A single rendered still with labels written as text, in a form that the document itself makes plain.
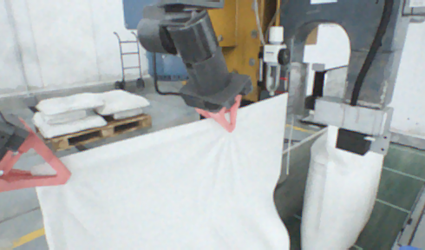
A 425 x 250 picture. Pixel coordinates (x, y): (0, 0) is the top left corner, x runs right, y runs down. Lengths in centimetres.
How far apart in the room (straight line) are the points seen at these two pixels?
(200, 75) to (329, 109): 36
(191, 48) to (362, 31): 37
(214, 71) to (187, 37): 6
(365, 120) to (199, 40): 40
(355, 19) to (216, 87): 34
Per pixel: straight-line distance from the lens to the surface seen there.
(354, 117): 63
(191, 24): 35
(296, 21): 67
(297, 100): 71
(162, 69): 71
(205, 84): 38
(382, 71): 61
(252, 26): 74
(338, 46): 355
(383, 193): 177
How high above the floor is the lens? 121
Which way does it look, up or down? 19 degrees down
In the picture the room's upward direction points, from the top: straight up
